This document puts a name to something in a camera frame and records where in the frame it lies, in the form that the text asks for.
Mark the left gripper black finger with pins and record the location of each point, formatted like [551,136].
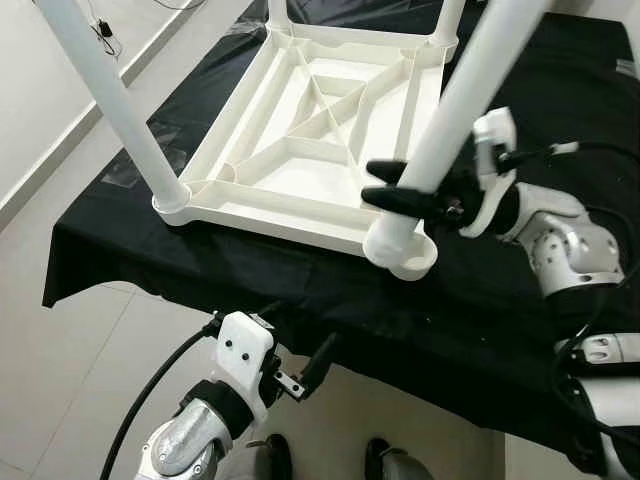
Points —
[320,362]

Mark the white plastic table leg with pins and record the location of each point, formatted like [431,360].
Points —
[460,110]
[110,100]
[278,12]
[452,15]

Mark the white plastic table top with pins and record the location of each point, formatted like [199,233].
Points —
[280,222]

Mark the black tablecloth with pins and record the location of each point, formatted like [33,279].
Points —
[300,290]

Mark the dark grey robot leg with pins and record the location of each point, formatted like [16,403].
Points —
[400,465]

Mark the clear shiny adhesive tape strip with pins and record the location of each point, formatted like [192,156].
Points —
[627,70]
[125,168]
[247,30]

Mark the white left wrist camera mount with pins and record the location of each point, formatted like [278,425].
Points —
[245,345]

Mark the black wall plug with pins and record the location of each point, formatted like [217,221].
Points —
[103,30]

